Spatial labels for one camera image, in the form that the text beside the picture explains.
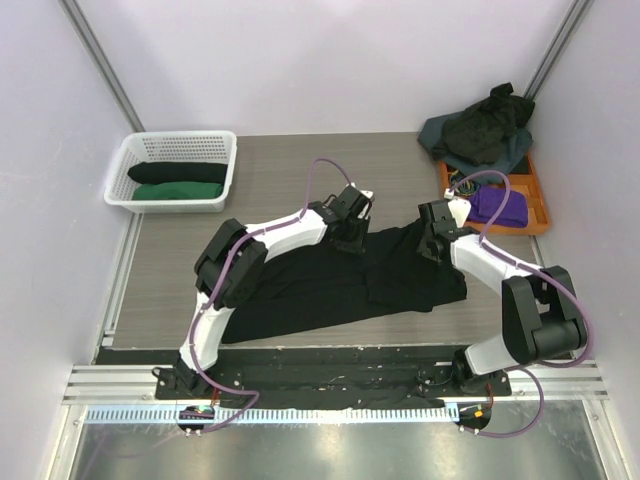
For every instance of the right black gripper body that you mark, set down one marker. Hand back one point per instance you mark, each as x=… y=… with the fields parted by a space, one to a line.
x=431 y=248

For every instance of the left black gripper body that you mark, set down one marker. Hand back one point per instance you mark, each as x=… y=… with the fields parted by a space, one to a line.
x=353 y=239

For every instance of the black t shirt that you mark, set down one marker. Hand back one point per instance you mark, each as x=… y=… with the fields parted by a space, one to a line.
x=319 y=286
x=167 y=172

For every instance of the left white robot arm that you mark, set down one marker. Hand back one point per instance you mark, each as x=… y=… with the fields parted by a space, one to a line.
x=228 y=270

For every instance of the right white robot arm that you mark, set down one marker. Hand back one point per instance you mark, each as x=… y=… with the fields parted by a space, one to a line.
x=540 y=318

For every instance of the blue yellow patterned cloth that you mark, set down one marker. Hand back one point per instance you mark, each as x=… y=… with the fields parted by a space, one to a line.
x=461 y=186

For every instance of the grey blue shirt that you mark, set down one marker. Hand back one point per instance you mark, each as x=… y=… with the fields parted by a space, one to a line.
x=513 y=151

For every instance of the orange compartment tray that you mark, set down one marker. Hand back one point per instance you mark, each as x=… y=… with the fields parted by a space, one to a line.
x=528 y=185

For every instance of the dark green crumpled shirt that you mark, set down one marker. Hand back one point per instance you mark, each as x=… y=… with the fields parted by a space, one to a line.
x=478 y=133

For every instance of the white plastic basket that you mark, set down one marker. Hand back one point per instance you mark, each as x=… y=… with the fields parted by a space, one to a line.
x=205 y=146

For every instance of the rolled green t shirt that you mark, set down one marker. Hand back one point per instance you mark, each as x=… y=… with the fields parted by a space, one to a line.
x=178 y=191

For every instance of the rolled black t shirt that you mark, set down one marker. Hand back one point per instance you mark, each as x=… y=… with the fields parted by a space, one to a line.
x=167 y=172

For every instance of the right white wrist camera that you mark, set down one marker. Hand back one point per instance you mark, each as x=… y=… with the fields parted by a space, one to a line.
x=459 y=207

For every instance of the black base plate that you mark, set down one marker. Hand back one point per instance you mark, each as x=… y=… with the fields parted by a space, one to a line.
x=317 y=378

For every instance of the right aluminium corner post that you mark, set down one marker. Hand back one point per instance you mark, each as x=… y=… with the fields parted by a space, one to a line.
x=571 y=22

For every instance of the aluminium corner post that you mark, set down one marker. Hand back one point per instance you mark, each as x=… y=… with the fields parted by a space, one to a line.
x=571 y=22
x=91 y=43

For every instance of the white slotted cable duct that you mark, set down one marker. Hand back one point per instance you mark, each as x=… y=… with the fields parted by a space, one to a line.
x=189 y=415

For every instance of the left aluminium corner post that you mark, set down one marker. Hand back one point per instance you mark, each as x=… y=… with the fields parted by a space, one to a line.
x=91 y=43

